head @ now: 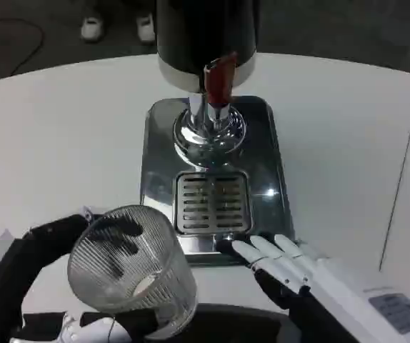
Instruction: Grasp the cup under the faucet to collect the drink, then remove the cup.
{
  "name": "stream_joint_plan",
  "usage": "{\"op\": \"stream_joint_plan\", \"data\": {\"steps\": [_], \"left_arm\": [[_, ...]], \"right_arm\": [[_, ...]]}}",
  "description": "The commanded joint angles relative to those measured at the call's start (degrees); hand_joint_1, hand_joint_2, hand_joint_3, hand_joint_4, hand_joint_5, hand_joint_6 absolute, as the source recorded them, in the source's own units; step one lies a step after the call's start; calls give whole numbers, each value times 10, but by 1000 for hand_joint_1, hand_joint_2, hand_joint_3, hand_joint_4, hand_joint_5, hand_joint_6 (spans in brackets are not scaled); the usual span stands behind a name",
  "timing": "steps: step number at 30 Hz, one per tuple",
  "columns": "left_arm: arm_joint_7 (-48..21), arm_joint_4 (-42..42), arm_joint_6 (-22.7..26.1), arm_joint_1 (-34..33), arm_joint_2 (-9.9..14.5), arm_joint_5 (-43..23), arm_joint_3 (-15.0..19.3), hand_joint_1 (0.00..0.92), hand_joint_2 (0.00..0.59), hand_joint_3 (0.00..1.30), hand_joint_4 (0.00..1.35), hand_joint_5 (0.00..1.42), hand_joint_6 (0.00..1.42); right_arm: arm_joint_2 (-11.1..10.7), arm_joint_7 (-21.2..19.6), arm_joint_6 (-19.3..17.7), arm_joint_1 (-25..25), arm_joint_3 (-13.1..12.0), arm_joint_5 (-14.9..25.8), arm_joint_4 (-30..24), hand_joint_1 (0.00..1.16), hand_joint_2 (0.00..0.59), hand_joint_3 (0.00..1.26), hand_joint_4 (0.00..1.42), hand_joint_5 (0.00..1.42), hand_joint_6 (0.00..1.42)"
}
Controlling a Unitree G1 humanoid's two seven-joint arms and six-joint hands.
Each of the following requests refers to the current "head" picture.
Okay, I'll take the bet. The black drink dispenser body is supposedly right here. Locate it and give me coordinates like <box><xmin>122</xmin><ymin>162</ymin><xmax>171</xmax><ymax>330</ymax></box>
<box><xmin>154</xmin><ymin>0</ymin><xmax>262</xmax><ymax>91</ymax></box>

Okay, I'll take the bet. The red-brown tap handle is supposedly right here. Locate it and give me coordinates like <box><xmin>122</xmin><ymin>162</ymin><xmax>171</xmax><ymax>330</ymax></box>
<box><xmin>204</xmin><ymin>51</ymin><xmax>239</xmax><ymax>107</ymax></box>

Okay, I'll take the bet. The white shoe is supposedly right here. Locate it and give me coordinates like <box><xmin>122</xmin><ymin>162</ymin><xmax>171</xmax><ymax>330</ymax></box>
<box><xmin>80</xmin><ymin>16</ymin><xmax>105</xmax><ymax>41</ymax></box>
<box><xmin>136</xmin><ymin>13</ymin><xmax>156</xmax><ymax>44</ymax></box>

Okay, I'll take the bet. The steel drip tray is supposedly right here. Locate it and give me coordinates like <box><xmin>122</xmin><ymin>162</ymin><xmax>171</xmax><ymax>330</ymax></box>
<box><xmin>140</xmin><ymin>95</ymin><xmax>296</xmax><ymax>267</ymax></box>

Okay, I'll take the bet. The black floor cable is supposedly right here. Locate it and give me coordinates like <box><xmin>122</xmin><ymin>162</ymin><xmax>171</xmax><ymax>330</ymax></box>
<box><xmin>0</xmin><ymin>17</ymin><xmax>46</xmax><ymax>85</ymax></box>

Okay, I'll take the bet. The chrome tap pedestal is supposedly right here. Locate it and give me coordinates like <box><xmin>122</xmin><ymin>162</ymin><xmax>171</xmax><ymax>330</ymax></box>
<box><xmin>173</xmin><ymin>95</ymin><xmax>247</xmax><ymax>169</ymax></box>

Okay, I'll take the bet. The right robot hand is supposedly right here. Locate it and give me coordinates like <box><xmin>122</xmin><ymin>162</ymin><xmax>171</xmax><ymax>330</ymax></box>
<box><xmin>216</xmin><ymin>232</ymin><xmax>410</xmax><ymax>343</ymax></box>

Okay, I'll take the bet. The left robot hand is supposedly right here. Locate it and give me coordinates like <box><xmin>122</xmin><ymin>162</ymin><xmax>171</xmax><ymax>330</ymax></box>
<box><xmin>0</xmin><ymin>206</ymin><xmax>149</xmax><ymax>343</ymax></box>

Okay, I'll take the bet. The clear ribbed glass cup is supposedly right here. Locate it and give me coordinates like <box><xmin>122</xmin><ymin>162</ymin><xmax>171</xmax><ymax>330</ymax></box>
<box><xmin>66</xmin><ymin>204</ymin><xmax>199</xmax><ymax>341</ymax></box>

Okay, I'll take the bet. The slotted steel tray grid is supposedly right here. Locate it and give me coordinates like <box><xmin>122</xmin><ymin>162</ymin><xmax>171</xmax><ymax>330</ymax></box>
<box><xmin>174</xmin><ymin>171</ymin><xmax>254</xmax><ymax>236</ymax></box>

